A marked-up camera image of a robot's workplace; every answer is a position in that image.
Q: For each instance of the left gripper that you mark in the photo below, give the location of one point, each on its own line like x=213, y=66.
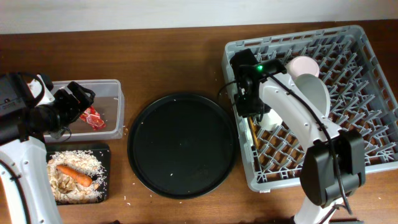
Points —
x=75, y=107

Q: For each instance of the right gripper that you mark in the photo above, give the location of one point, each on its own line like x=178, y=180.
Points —
x=245, y=110

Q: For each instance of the wooden chopstick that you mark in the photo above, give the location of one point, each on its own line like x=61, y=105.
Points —
x=253, y=133

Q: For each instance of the red snack wrapper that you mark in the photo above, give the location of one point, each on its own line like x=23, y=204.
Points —
x=93, y=118

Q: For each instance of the cream white cup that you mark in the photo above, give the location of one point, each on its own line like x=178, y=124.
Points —
x=270, y=121

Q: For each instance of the pink bowl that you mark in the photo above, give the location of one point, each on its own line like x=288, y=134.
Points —
x=302, y=65

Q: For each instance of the light blue plate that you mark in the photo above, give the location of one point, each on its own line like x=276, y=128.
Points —
x=316, y=91

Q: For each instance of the rice and food scraps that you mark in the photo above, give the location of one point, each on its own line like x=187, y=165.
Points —
x=74, y=177

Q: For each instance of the orange carrot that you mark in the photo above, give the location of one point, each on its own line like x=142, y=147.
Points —
x=79, y=177

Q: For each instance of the white plastic fork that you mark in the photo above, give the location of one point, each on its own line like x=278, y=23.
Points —
x=249, y=134

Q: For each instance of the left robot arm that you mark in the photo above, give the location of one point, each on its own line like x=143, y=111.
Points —
x=28, y=111

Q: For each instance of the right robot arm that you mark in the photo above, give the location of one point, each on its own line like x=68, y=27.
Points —
x=333, y=167

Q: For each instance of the grey dishwasher rack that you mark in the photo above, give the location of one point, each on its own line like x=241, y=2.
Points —
x=361, y=99

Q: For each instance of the clear plastic bin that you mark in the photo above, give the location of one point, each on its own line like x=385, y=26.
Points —
x=109, y=103

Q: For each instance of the black rectangular tray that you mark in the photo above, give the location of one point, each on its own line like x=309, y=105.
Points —
x=105, y=155

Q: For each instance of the round black serving tray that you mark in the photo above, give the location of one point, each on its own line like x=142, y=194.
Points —
x=182, y=146

